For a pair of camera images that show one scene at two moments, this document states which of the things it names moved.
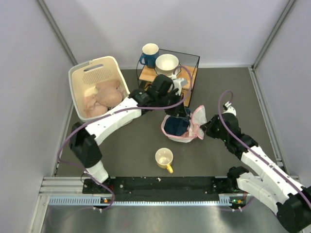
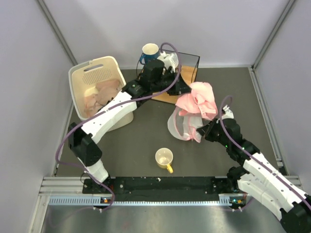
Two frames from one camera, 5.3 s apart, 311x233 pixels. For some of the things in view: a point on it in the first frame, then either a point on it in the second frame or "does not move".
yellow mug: x=164 y=158 does not move
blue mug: x=150 y=52 does not move
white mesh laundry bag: x=197 y=118 → x=184 y=126
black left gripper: x=178 y=110 → x=181 y=88
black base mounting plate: x=159 y=189 does not move
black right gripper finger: x=210 y=126 does not move
